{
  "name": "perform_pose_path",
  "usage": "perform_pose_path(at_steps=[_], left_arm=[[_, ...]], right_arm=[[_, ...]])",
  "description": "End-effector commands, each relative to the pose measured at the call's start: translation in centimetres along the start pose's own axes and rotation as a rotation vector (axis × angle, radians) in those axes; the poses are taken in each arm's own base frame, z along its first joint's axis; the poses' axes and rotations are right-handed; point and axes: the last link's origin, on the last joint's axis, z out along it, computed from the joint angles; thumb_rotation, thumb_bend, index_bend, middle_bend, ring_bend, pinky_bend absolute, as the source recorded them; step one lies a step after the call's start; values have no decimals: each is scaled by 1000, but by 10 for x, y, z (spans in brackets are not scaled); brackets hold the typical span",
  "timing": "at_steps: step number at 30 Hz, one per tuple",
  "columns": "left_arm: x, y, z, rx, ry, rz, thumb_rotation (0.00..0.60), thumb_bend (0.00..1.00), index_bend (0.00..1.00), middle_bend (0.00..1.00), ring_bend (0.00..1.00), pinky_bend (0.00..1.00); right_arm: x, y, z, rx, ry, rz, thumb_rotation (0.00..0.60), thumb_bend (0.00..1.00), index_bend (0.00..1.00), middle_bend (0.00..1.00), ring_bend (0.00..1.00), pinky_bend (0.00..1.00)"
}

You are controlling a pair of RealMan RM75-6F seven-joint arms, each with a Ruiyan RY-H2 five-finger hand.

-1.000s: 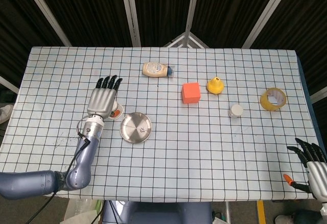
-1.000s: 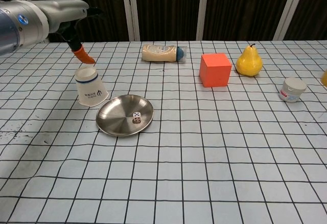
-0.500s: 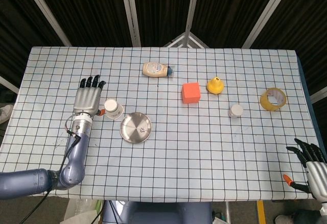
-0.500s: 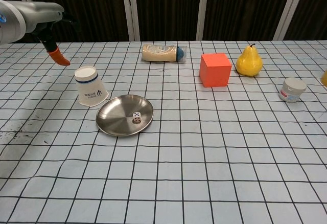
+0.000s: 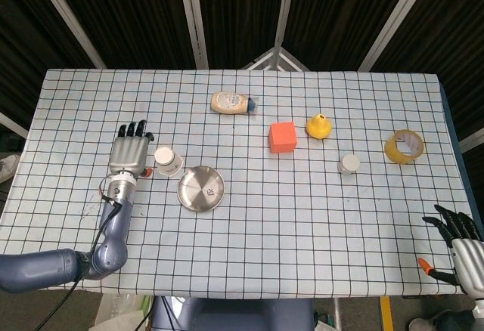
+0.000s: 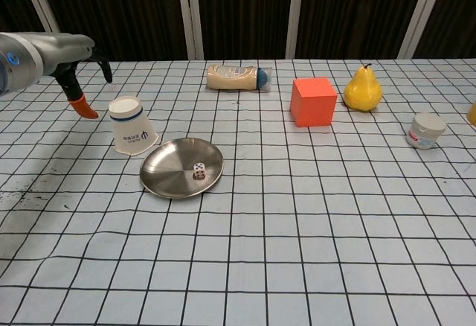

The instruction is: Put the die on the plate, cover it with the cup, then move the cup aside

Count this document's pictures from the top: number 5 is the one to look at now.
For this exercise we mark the yellow toy pear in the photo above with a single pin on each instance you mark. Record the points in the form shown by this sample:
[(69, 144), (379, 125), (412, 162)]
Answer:
[(318, 127)]

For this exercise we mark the yellow packing tape roll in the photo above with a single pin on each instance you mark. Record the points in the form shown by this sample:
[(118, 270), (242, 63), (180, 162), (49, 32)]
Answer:
[(393, 154)]

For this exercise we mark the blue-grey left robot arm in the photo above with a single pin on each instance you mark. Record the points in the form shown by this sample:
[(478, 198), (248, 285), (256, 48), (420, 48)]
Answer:
[(56, 266)]

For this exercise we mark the white triangular frame brace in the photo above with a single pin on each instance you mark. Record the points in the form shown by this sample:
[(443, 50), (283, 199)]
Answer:
[(278, 57)]

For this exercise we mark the white sneaker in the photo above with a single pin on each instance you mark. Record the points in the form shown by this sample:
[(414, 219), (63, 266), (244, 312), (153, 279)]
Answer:
[(420, 325), (7, 166)]

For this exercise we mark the white black checkered tablecloth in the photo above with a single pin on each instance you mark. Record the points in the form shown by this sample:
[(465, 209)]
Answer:
[(272, 232)]

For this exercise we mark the cream mayonnaise squeeze bottle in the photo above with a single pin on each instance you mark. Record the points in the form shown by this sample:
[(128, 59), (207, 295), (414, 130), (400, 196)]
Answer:
[(228, 102)]

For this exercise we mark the round stainless steel plate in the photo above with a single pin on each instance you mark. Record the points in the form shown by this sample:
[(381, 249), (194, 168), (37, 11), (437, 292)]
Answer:
[(196, 191)]

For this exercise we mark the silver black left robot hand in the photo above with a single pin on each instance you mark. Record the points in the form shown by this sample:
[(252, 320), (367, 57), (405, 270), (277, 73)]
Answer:
[(128, 153)]

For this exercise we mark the white aluminium frame post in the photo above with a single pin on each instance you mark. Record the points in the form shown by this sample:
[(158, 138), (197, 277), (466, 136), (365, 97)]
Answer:
[(393, 17), (472, 140), (283, 6), (13, 124), (66, 15), (194, 21)]

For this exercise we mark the small white plastic jar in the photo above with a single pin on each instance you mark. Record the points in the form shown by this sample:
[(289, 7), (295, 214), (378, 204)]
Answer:
[(349, 164)]

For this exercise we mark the white paper cup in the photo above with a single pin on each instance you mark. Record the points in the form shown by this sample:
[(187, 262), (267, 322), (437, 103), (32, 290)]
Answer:
[(170, 164)]

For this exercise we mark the grey metal table leg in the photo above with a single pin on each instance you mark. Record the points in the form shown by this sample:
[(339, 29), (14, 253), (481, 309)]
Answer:
[(337, 314)]

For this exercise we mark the orange cube block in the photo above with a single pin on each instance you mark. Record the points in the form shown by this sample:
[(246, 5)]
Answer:
[(283, 138)]

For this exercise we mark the blue-grey robot torso base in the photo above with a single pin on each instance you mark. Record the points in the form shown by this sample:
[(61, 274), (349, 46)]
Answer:
[(234, 314)]

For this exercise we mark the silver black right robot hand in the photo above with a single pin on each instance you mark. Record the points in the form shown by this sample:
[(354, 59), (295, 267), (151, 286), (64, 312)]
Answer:
[(469, 251)]

